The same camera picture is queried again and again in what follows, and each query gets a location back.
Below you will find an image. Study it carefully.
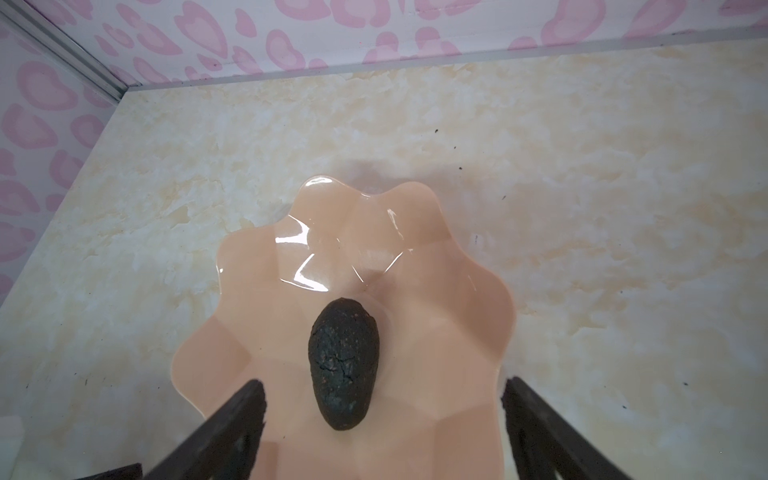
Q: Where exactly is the pink scalloped fruit bowl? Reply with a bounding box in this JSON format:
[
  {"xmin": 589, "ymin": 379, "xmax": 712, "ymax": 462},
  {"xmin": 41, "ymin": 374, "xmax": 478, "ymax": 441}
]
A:
[{"xmin": 171, "ymin": 176, "xmax": 515, "ymax": 479}]

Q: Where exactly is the dark fake avocado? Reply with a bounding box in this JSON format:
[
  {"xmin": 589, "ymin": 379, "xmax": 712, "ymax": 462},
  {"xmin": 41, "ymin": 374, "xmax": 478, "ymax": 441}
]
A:
[{"xmin": 308, "ymin": 298, "xmax": 380, "ymax": 431}]

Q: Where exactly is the aluminium corner frame post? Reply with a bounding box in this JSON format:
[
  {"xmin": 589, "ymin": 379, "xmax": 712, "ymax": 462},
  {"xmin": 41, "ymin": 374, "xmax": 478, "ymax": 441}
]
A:
[{"xmin": 1, "ymin": 0, "xmax": 129, "ymax": 104}]

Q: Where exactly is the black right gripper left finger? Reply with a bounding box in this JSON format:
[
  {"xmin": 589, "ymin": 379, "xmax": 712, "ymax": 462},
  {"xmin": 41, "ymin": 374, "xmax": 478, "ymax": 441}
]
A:
[{"xmin": 93, "ymin": 379, "xmax": 267, "ymax": 479}]

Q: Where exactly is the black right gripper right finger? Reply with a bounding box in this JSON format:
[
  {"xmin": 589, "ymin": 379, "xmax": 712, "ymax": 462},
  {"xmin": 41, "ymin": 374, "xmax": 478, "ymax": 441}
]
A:
[{"xmin": 501, "ymin": 377, "xmax": 629, "ymax": 480}]

